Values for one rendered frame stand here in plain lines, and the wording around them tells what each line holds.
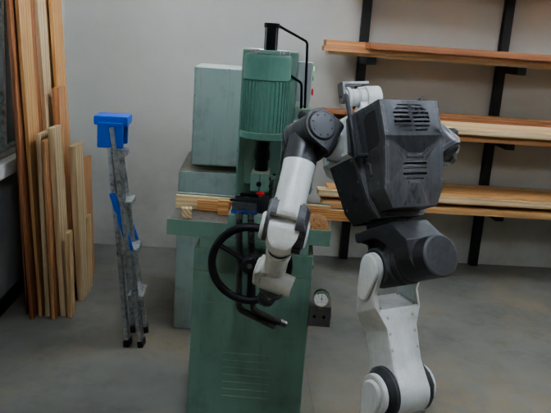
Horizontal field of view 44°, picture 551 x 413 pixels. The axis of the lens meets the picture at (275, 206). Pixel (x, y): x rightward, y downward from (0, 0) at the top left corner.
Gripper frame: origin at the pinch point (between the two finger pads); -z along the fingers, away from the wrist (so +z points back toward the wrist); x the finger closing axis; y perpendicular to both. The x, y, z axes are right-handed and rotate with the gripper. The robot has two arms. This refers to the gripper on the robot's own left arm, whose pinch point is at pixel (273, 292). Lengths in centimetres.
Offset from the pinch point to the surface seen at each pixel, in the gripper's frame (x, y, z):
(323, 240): 28.3, 0.3, -15.9
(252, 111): 45, 49, -2
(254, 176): 30.5, 35.6, -16.0
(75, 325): -65, 85, -143
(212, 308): -15.6, 16.6, -30.5
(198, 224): 3.1, 38.5, -14.5
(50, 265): -51, 114, -132
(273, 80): 57, 49, 5
